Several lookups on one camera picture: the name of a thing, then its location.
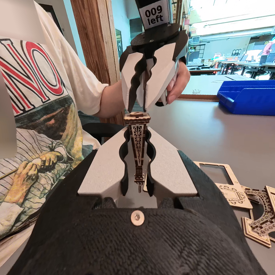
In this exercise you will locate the blue plastic bin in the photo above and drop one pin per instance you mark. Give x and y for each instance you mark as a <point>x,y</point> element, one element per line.
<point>247,98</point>

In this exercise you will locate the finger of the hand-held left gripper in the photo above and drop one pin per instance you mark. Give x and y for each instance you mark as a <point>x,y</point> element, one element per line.
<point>163,68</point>
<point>127,81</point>

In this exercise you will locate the laser-cut wooden puzzle sheet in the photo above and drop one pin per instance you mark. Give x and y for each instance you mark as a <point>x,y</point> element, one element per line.
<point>234,195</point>

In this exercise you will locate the wooden pillar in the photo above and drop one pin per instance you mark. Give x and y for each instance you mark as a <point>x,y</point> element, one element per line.
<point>96,43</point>

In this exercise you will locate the person's printed white t-shirt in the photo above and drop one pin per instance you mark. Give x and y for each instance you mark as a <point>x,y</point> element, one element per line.
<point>53,107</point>

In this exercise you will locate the person's left hand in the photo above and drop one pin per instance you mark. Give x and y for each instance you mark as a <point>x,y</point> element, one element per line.
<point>180,79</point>

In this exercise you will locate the wooden tower base model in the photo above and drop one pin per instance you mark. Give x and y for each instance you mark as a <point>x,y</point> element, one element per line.
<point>262,225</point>

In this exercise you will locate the crumpled clear plastic wrap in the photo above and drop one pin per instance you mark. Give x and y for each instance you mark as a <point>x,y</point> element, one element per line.
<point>196,91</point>

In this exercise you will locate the black framed wall picture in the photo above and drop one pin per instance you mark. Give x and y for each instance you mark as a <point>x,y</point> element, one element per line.
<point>119,43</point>

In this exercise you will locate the grey desk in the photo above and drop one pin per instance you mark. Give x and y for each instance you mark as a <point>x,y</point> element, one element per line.
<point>193,133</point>

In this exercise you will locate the black chair armrest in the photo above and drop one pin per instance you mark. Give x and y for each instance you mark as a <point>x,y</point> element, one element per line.
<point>101,129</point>

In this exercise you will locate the person's left forearm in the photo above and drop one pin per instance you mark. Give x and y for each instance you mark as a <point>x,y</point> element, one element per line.
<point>111,101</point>

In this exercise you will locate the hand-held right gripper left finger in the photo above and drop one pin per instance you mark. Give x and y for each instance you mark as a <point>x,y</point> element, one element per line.
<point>103,167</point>

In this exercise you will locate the grey wood-edged table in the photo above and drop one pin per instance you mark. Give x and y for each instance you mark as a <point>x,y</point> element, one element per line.
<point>214,86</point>

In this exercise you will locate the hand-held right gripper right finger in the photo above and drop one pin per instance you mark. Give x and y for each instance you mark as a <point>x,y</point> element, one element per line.
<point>171,167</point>

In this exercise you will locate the wooden tower spire model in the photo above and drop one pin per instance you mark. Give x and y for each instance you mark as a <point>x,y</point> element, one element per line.
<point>137,133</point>

